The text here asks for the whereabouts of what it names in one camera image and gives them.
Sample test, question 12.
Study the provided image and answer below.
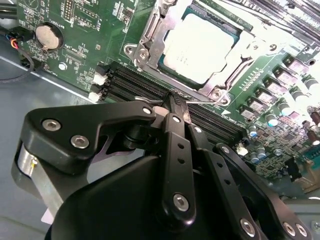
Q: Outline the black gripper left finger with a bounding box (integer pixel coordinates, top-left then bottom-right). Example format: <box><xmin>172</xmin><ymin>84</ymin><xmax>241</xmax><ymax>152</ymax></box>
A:
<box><xmin>11</xmin><ymin>92</ymin><xmax>197</xmax><ymax>225</ymax></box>

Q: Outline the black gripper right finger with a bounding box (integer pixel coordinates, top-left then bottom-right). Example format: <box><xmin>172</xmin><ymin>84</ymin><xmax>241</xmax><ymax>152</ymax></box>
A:
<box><xmin>173</xmin><ymin>93</ymin><xmax>313</xmax><ymax>240</ymax></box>

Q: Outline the square silver CPU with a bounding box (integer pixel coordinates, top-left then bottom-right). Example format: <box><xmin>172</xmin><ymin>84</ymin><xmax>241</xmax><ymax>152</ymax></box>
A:
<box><xmin>162</xmin><ymin>12</ymin><xmax>242</xmax><ymax>86</ymax></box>

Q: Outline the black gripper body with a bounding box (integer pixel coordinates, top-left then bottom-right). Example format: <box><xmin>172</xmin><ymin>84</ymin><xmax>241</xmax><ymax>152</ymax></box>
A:
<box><xmin>43</xmin><ymin>120</ymin><xmax>235</xmax><ymax>240</ymax></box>

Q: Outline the silver metal socket cover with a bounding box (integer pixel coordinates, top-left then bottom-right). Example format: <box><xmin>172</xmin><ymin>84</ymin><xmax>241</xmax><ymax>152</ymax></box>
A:
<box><xmin>138</xmin><ymin>0</ymin><xmax>256</xmax><ymax>92</ymax></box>

